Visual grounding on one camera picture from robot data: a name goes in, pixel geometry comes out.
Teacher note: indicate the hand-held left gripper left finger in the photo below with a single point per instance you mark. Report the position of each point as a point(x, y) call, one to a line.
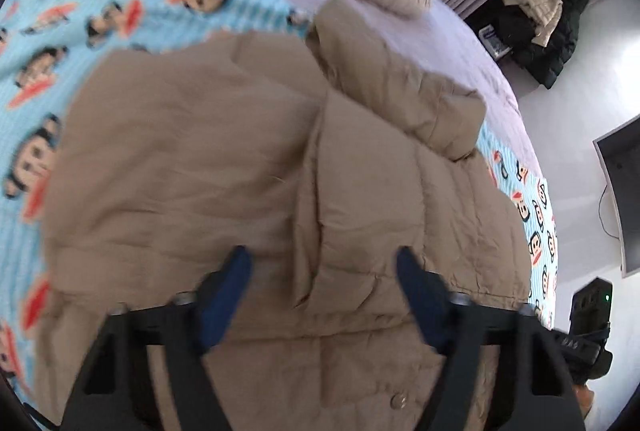
point(227, 291)

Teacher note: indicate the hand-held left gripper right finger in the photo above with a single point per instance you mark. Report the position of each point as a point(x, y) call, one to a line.
point(425, 301)

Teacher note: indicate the tan puffer jacket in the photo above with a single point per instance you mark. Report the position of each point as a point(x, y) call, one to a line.
point(200, 171)

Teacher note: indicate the pile of dark clothes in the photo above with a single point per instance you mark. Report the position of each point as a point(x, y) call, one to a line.
point(545, 41)

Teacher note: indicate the grey flat monitor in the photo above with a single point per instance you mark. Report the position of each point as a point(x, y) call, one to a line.
point(622, 196)

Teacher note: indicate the monkey print striped blanket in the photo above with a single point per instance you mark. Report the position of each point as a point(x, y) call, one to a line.
point(55, 36)

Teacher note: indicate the beige jacket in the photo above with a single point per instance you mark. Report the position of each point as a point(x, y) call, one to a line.
point(537, 8)

